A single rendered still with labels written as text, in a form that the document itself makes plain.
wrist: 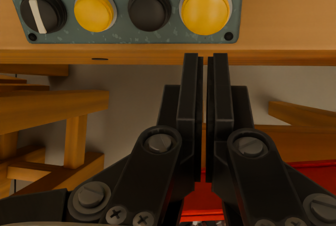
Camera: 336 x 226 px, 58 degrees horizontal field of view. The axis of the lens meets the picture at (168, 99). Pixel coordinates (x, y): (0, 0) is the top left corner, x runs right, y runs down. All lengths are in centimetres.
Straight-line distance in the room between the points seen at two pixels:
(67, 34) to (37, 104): 50
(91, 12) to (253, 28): 11
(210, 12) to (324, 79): 103
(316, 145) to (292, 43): 14
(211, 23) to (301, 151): 19
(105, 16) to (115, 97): 98
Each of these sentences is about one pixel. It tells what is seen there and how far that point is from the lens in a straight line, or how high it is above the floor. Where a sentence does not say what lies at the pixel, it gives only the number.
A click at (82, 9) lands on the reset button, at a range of 20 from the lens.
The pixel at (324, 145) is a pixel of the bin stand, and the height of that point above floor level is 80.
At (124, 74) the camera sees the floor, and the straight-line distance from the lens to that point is 116.
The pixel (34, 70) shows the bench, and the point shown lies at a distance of 102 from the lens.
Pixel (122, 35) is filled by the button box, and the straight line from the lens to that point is 21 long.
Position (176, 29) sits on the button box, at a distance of 20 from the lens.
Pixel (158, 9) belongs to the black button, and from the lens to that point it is 19.
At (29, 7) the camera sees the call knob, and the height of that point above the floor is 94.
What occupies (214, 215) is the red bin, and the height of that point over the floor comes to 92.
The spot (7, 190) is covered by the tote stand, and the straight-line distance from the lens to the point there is 141.
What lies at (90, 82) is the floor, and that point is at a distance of 120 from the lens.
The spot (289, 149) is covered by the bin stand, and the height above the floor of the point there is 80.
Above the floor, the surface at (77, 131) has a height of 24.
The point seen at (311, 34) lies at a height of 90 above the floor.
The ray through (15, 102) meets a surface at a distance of 65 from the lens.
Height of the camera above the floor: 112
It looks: 83 degrees down
